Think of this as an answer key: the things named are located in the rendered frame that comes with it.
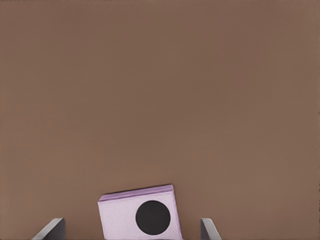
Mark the pale lilac phone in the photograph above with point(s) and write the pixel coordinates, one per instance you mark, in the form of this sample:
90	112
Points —
117	215

